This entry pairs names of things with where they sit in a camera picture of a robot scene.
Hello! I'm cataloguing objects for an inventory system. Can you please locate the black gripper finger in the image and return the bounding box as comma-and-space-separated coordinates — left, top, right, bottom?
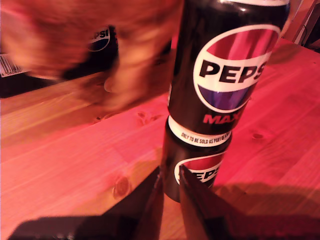
179, 164, 276, 240
99, 167, 165, 240

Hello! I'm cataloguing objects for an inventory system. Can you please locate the black Pepsi Max can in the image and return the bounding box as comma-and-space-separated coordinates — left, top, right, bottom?
166, 0, 291, 137
159, 115, 233, 204

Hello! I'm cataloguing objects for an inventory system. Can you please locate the black Pepsi Max multipack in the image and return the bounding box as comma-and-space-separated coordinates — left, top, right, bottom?
0, 24, 173, 99

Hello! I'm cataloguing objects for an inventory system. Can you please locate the orange tabby cat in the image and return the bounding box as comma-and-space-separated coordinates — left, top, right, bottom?
0, 0, 186, 114

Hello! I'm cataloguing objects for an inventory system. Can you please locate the wooden chair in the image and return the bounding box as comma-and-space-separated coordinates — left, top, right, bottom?
282, 0, 320, 49

